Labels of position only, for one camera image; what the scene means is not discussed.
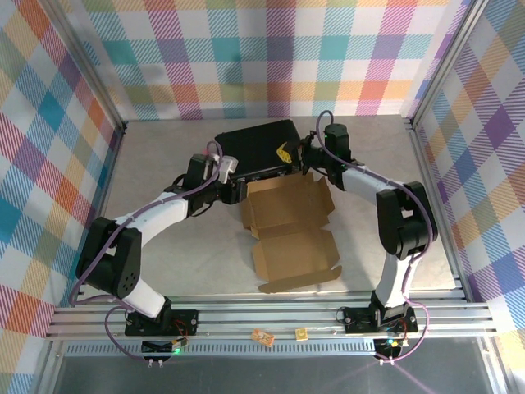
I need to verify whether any brown cardboard box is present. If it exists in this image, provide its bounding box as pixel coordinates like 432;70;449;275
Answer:
239;172;344;296

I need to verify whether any black hard case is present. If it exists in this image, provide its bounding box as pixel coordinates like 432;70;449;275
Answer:
215;118;307;184

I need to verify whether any orange paper tag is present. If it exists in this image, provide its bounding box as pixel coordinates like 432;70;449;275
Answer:
250;328;276;346

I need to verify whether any grey metal base panel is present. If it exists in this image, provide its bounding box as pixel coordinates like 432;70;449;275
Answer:
34;342;514;394

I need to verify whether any left aluminium side rail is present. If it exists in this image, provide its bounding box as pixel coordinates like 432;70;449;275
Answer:
77;122;126;307

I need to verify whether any aluminium side rail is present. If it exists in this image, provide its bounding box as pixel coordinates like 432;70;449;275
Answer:
408;118;468;299
77;122;126;307

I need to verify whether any right aluminium side rail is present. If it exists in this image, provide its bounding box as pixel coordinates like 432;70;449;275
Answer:
408;118;468;299

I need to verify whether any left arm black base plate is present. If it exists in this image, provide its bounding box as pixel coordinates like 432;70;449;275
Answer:
124;308;200;338

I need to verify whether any right aluminium corner post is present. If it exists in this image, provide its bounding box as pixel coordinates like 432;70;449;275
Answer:
408;0;483;131

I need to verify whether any aluminium corner post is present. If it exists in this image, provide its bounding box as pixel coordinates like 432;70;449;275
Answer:
408;0;483;131
51;0;126;132

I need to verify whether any aluminium mounting rail beam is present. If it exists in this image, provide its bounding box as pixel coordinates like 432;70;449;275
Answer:
43;291;500;342

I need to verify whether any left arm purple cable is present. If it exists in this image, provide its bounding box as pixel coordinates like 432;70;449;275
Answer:
67;140;226;364

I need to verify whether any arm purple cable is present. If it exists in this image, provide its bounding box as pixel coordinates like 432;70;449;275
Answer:
67;140;226;364
315;109;438;364

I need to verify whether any left aluminium corner post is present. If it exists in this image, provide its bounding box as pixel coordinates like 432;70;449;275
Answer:
51;0;126;132

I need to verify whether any slotted metal cable tray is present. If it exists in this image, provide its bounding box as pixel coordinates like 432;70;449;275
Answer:
65;343;382;358

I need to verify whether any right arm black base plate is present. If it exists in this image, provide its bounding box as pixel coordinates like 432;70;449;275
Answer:
342;305;419;336

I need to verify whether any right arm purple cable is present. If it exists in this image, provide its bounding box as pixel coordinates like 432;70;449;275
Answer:
315;109;438;364

